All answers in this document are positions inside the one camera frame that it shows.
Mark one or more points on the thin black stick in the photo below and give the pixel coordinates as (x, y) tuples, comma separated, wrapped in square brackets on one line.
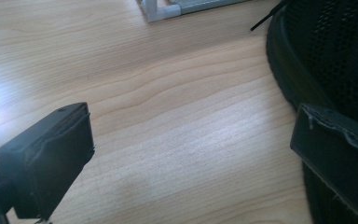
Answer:
[(268, 16)]

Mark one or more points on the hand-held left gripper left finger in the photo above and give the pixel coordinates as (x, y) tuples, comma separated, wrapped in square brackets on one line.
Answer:
[(52, 155)]

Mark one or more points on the white and grey frame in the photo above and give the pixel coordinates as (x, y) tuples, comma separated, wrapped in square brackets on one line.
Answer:
[(167, 6)]

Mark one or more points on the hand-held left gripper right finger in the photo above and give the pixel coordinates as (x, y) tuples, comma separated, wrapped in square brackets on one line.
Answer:
[(338, 165)]

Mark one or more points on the black mesh basket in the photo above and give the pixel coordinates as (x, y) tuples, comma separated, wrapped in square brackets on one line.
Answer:
[(329, 56)]

